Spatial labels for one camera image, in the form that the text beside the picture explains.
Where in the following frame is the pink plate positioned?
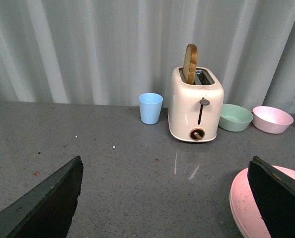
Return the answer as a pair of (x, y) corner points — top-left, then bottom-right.
(230, 165), (295, 238)

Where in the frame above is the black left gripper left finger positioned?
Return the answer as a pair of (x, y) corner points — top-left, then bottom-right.
(0, 156), (83, 238)

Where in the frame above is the light blue plastic cup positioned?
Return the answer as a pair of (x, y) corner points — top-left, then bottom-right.
(139, 93), (163, 124)

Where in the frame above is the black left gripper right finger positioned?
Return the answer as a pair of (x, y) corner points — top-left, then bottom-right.
(247, 156), (295, 238)

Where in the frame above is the cream white plate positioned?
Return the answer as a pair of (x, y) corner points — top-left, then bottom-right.
(229, 188), (249, 238)

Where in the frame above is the cream white toaster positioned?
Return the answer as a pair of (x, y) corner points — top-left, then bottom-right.
(168, 67), (224, 143)

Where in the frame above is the pink bowl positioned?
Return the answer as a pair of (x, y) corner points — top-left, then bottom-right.
(252, 106), (294, 134)

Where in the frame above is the mint green bowl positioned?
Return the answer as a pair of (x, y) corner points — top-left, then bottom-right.
(219, 104), (253, 132)

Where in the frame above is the slice of toast bread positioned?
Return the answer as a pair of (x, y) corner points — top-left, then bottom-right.
(183, 44), (198, 85)

